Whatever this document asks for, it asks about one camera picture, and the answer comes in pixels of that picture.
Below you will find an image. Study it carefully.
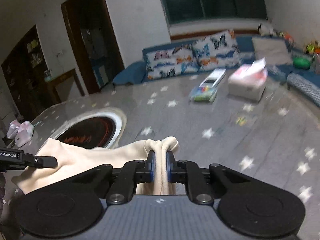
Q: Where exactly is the cream garment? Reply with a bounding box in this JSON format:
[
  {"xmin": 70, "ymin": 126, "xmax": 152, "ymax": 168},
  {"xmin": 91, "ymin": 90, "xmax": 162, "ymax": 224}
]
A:
[{"xmin": 11, "ymin": 137, "xmax": 179, "ymax": 195}]

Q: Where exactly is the pink tissue pack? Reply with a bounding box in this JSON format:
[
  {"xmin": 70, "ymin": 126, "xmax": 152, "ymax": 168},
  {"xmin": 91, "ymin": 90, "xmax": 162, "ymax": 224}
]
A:
[{"xmin": 7, "ymin": 120, "xmax": 34, "ymax": 147}]

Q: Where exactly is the round black induction cooktop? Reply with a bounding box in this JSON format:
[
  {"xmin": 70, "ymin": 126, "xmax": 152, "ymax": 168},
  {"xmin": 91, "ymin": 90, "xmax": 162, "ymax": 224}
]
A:
[{"xmin": 57, "ymin": 116, "xmax": 116, "ymax": 149}]

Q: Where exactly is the dark wooden side table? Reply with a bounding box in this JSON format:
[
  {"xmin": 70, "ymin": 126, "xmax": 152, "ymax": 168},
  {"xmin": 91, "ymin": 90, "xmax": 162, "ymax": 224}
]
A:
[{"xmin": 46, "ymin": 68, "xmax": 86, "ymax": 103}]

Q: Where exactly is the clear box of coloured items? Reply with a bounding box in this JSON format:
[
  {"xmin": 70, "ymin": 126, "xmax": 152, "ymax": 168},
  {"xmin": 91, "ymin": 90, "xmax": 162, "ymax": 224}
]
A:
[{"xmin": 189, "ymin": 86, "xmax": 217, "ymax": 103}]

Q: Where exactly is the glass kettle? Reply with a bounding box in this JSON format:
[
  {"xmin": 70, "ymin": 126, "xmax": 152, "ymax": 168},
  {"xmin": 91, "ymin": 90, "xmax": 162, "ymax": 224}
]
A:
[{"xmin": 44, "ymin": 69, "xmax": 53, "ymax": 82}]

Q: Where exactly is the grey star tablecloth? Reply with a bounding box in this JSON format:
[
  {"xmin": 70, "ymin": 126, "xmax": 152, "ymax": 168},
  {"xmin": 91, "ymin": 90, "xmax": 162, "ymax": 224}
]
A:
[{"xmin": 0, "ymin": 67, "xmax": 320, "ymax": 240}]

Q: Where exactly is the dark wooden bookshelf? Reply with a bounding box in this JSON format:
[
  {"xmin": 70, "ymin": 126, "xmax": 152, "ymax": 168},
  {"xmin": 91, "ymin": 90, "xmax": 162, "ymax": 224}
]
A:
[{"xmin": 2, "ymin": 26, "xmax": 52, "ymax": 121}]

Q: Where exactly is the white phone box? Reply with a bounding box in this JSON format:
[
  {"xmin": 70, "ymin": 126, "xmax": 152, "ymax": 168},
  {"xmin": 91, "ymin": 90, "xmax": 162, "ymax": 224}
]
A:
[{"xmin": 200, "ymin": 68, "xmax": 226, "ymax": 88}]

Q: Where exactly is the left butterfly pillow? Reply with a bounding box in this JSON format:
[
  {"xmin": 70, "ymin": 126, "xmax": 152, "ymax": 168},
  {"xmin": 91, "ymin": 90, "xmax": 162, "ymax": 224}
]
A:
[{"xmin": 146, "ymin": 44, "xmax": 200, "ymax": 80}]

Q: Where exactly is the butterfly pillow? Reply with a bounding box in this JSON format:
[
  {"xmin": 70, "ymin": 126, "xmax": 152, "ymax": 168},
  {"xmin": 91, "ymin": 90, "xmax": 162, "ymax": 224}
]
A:
[
  {"xmin": 146, "ymin": 44, "xmax": 200, "ymax": 80},
  {"xmin": 192, "ymin": 29, "xmax": 240, "ymax": 72}
]

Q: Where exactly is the white tissue box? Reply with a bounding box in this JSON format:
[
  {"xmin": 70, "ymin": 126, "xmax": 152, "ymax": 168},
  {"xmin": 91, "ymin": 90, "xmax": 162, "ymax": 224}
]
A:
[{"xmin": 227, "ymin": 58, "xmax": 268, "ymax": 102}]

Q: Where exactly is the right butterfly pillow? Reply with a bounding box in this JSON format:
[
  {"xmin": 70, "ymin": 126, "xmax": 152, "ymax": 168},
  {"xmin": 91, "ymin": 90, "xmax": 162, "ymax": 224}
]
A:
[{"xmin": 192, "ymin": 29, "xmax": 240, "ymax": 72}]

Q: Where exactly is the grey plain cushion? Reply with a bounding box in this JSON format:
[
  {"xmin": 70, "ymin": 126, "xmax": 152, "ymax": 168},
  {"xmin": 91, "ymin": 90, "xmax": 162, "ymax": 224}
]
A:
[{"xmin": 252, "ymin": 37, "xmax": 293, "ymax": 65}]

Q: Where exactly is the blue sofa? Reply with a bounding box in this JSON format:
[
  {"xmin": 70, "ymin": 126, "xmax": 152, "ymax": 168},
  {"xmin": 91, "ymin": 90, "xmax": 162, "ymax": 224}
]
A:
[{"xmin": 112, "ymin": 30, "xmax": 319, "ymax": 104}]

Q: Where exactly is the black white plush toy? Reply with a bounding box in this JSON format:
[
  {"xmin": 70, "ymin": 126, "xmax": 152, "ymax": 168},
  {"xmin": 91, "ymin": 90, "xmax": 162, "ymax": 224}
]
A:
[{"xmin": 258, "ymin": 24, "xmax": 278, "ymax": 37}]

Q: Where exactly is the green round toy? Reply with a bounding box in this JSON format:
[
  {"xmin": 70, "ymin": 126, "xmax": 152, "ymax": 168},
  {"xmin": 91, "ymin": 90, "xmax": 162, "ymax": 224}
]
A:
[{"xmin": 293, "ymin": 57, "xmax": 311, "ymax": 70}]

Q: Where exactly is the yellow green toy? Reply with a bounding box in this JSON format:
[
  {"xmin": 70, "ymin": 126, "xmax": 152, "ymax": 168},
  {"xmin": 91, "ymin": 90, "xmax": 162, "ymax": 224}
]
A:
[{"xmin": 304, "ymin": 41, "xmax": 320, "ymax": 55}]

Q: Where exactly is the wall power socket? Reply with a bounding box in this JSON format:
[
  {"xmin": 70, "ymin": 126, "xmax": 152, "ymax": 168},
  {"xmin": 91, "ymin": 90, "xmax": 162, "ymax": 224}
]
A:
[{"xmin": 56, "ymin": 51, "xmax": 63, "ymax": 57}]

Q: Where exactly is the dark wooden door frame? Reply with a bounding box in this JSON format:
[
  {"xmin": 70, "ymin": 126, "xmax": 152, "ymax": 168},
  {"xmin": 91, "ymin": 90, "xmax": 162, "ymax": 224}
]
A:
[{"xmin": 61, "ymin": 0, "xmax": 124, "ymax": 94}]

